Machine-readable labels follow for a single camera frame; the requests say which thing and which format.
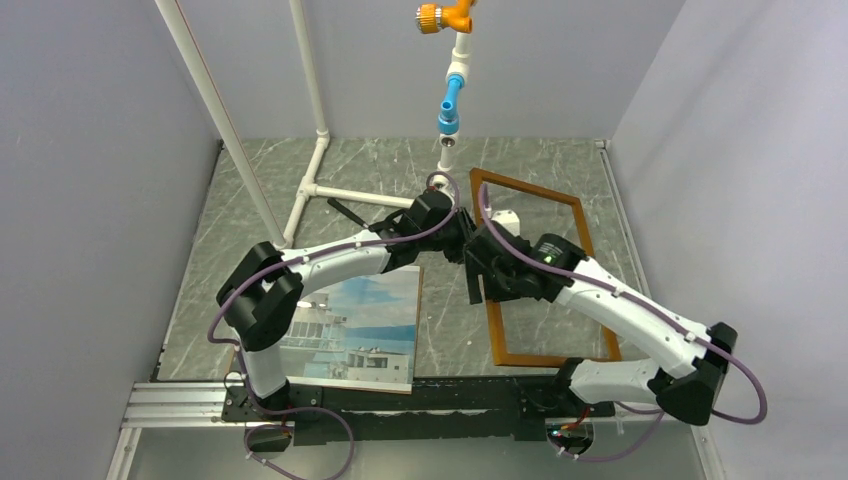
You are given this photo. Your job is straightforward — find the white pvc pipe stand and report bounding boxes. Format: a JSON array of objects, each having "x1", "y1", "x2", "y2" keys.
[{"x1": 156, "y1": 1, "x2": 471, "y2": 247}]

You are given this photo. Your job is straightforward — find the aluminium rail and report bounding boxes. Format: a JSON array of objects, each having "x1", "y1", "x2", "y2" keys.
[{"x1": 107, "y1": 382, "x2": 727, "y2": 479}]

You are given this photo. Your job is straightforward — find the orange pipe fitting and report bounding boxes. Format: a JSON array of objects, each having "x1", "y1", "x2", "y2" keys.
[{"x1": 415, "y1": 0, "x2": 478, "y2": 34}]

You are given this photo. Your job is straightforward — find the building photo print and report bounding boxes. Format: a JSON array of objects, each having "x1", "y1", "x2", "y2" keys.
[{"x1": 225, "y1": 265, "x2": 425, "y2": 395}]

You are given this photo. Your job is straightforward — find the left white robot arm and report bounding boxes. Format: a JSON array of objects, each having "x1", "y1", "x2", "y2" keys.
[{"x1": 213, "y1": 187, "x2": 475, "y2": 420}]

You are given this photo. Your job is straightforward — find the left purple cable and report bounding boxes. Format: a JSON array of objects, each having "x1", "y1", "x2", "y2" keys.
[{"x1": 206, "y1": 170, "x2": 460, "y2": 480}]

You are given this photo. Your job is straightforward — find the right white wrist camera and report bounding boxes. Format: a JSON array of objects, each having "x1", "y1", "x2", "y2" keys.
[{"x1": 490, "y1": 210, "x2": 521, "y2": 236}]

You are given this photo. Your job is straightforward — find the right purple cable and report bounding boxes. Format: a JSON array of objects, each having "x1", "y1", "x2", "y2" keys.
[{"x1": 478, "y1": 182, "x2": 770, "y2": 464}]

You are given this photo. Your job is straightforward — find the blue pipe fitting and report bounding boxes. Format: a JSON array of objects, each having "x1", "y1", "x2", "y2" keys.
[{"x1": 438, "y1": 73, "x2": 465, "y2": 135}]

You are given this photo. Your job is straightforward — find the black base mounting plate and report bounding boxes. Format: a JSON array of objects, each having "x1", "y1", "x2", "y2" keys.
[{"x1": 221, "y1": 375, "x2": 615, "y2": 446}]

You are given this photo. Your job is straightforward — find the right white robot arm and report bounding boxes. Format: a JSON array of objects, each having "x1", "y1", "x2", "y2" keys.
[{"x1": 464, "y1": 224, "x2": 737, "y2": 426}]

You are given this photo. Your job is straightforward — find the brown wooden picture frame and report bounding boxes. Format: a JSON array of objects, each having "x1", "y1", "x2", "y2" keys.
[{"x1": 469, "y1": 167, "x2": 595, "y2": 368}]

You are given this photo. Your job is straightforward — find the purple cable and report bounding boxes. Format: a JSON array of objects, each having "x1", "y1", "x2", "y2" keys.
[
  {"x1": 206, "y1": 170, "x2": 460, "y2": 480},
  {"x1": 478, "y1": 182, "x2": 770, "y2": 464}
]

